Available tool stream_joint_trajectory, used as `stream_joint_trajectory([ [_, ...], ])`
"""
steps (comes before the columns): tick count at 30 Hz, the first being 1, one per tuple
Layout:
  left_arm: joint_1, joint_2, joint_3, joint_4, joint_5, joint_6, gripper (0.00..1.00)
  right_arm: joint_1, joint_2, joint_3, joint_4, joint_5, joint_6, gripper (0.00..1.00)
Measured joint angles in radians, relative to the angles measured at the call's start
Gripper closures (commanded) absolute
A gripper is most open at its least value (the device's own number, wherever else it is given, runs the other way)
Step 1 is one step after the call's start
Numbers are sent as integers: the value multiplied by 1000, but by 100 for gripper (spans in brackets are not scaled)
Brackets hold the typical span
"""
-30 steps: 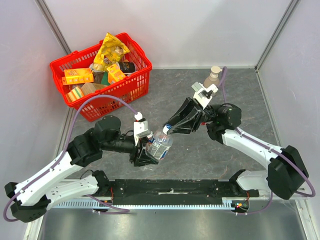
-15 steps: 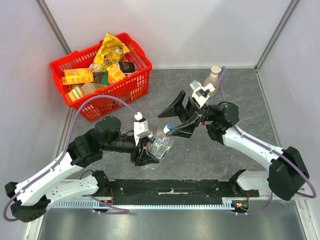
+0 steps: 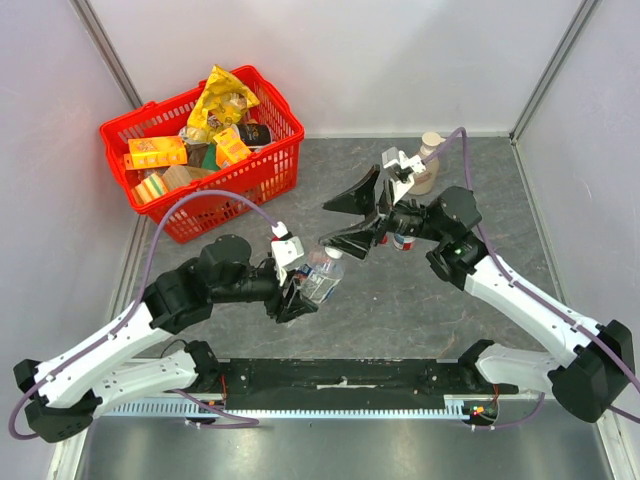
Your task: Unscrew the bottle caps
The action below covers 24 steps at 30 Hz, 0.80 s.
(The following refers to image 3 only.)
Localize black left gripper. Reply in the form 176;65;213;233
212;263;318;323

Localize clear bottle blue label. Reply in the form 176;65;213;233
296;246;345;305

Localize white bottle cap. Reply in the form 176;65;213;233
324;247;343;259

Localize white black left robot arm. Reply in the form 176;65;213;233
14;235;317;443

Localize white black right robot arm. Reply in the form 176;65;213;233
320;166;639;423

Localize beige pump soap bottle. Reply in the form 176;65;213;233
409;132;444;196

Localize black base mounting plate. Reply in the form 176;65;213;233
188;358;519;409

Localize black can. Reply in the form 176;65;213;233
232;123;273;149

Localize orange box small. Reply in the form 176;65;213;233
213;127;251;169

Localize red plastic shopping basket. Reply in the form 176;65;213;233
100;65;305;223

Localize wooden block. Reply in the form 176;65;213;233
161;165;214;191

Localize yellow snack bag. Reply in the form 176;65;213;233
185;65;260;143

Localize striped sponge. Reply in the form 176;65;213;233
132;173;169;205

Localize orange box large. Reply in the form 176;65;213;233
124;136;188;170

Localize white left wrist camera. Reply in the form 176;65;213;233
271;222;306;285

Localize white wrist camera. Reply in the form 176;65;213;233
271;222;306;285
382;147;424;204

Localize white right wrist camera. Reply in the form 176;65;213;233
382;147;424;204

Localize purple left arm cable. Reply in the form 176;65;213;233
8;189;289;441

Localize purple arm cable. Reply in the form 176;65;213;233
422;126;640;431
8;189;289;441

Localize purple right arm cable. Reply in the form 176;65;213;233
422;126;640;431

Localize white slotted cable duct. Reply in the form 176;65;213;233
105;396;470;421

